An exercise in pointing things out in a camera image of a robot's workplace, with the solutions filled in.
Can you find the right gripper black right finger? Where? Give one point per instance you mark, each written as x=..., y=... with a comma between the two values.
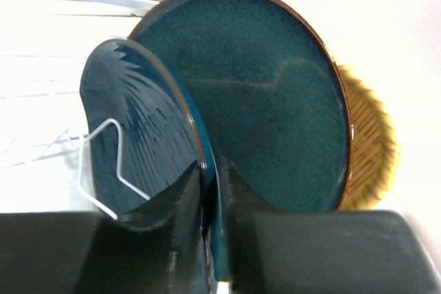
x=273, y=251

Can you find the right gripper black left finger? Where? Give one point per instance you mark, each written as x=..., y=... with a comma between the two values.
x=155, y=248

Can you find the dark blue leaf-shaped plate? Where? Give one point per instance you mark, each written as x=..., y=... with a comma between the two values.
x=163, y=132

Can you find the woven bamboo square plate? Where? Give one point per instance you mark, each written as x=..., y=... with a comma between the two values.
x=375, y=151

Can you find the teal round plate white blossoms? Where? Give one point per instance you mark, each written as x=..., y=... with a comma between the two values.
x=269, y=94

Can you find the white wire dish rack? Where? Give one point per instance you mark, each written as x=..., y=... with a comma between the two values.
x=63, y=169

